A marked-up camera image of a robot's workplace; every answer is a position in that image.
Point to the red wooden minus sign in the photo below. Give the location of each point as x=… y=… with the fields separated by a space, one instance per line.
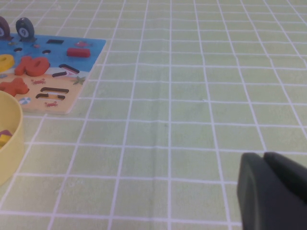
x=78 y=52

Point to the green grid tablecloth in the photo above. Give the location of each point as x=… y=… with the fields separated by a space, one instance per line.
x=182 y=107

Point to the yellow plastic bowl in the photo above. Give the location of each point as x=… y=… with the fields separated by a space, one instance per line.
x=13 y=148

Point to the yellow wooden equals sign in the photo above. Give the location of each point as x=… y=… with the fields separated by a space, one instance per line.
x=3 y=141

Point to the magenta wooden diamond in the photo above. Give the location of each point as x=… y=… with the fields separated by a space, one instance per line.
x=4 y=133

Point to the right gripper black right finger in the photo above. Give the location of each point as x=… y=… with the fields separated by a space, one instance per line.
x=290 y=172

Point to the purple number disc piece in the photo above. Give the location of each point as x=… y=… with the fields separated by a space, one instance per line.
x=3 y=28

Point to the orange starfish puzzle piece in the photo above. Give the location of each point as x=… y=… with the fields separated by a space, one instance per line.
x=14 y=86

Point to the wooden number puzzle board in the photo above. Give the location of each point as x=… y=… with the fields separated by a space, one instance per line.
x=72 y=69

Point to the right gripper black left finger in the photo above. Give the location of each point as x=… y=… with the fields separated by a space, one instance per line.
x=263 y=198

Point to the blue-grey fish peg number nine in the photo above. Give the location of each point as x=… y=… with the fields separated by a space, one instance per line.
x=24 y=28

